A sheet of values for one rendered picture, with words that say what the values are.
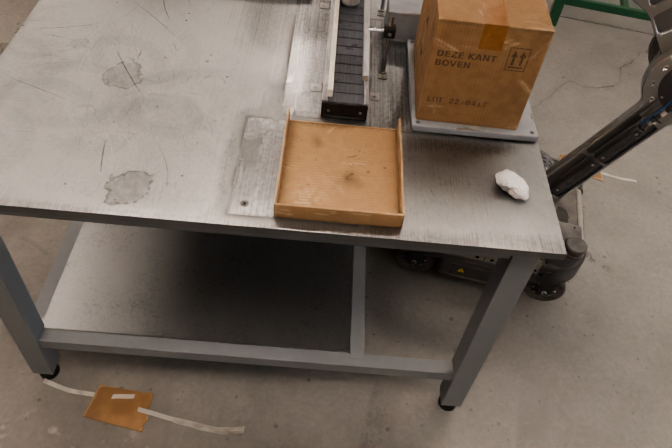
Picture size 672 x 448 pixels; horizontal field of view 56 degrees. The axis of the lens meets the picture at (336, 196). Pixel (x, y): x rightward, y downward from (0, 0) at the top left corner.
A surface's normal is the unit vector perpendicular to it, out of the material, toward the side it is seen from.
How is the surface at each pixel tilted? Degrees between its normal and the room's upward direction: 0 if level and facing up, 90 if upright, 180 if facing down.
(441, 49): 90
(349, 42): 0
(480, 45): 90
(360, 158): 0
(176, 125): 0
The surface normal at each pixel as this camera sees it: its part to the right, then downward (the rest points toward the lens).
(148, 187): 0.08, -0.68
